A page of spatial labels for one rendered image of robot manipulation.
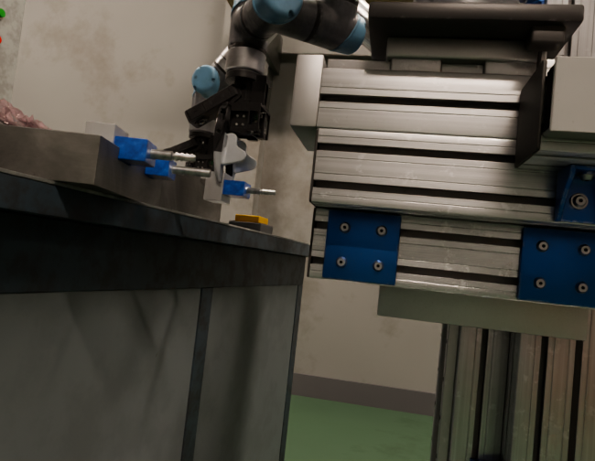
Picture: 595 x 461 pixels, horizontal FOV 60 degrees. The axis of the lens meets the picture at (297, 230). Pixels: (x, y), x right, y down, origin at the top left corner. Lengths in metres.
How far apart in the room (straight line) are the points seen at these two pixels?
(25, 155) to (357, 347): 2.54
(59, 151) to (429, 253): 0.44
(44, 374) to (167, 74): 2.89
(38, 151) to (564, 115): 0.53
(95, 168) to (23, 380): 0.27
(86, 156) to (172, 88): 2.84
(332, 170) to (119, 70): 3.08
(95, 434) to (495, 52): 0.73
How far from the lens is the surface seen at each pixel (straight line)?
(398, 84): 0.64
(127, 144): 0.66
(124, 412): 0.90
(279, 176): 3.08
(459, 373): 0.87
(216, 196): 0.98
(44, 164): 0.63
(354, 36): 1.03
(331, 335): 3.00
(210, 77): 1.39
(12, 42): 1.91
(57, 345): 0.74
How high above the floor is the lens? 0.74
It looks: 4 degrees up
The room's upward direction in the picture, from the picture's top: 6 degrees clockwise
